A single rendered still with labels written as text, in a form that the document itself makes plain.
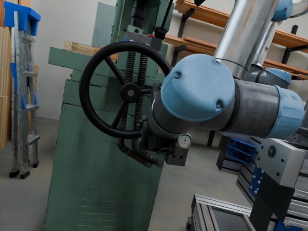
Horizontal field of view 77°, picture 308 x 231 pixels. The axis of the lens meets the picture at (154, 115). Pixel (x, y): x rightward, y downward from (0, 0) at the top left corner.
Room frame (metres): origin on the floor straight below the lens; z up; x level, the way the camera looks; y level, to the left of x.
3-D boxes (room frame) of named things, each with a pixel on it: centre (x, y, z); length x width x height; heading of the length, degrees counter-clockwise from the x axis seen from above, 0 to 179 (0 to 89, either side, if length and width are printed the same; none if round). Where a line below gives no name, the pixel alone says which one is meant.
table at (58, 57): (0.80, 0.12, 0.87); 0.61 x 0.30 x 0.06; 104
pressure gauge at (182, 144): (0.76, -0.14, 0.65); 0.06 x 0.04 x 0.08; 104
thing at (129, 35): (0.72, 0.10, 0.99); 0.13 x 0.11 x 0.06; 104
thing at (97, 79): (0.85, 0.15, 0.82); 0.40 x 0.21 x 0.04; 104
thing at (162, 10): (1.15, 0.07, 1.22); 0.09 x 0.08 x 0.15; 14
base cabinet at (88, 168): (1.02, 0.20, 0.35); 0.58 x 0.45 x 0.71; 14
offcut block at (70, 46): (0.80, 0.38, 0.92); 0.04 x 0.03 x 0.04; 67
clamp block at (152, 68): (0.72, 0.10, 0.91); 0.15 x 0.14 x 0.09; 104
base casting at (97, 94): (1.02, 0.19, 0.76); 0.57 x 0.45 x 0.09; 14
